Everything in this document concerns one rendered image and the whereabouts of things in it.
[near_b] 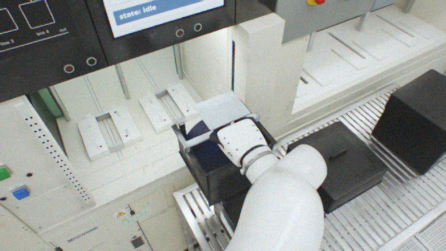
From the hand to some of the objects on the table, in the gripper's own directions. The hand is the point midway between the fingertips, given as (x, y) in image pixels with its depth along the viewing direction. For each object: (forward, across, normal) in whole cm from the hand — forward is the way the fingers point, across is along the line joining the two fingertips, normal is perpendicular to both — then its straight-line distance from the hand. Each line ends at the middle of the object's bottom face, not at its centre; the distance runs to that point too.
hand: (222, 115), depth 84 cm
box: (-16, -90, +49) cm, 104 cm away
